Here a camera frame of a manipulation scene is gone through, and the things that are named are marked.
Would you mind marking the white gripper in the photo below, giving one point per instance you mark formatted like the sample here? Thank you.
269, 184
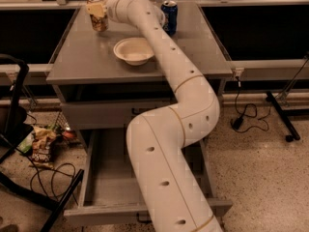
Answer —
110, 8

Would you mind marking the orange soda can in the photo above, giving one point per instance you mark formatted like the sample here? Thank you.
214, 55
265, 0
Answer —
99, 24

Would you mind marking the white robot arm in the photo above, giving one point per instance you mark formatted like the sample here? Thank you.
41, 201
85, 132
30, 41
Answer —
155, 138

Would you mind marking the blue pepsi can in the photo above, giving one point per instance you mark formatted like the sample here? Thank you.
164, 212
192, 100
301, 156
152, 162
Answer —
170, 10

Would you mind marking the grey drawer cabinet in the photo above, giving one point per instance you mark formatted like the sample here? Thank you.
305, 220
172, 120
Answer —
86, 68

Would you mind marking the closed grey top drawer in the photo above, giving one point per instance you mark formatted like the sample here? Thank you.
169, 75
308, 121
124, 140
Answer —
90, 115

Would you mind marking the small can on floor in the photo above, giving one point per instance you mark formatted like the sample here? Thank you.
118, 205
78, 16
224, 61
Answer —
69, 134

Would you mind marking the open grey middle drawer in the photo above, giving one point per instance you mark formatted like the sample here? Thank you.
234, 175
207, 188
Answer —
109, 191

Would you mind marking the white paper bowl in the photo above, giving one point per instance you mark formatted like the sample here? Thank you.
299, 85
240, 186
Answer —
134, 51

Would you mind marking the black metal stand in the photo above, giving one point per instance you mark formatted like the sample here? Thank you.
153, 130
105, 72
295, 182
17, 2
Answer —
13, 132

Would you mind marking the brown chip bag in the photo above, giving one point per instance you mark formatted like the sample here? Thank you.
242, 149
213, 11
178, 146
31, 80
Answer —
42, 147

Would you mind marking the green snack bag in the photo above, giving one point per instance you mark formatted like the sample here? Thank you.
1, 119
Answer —
25, 147

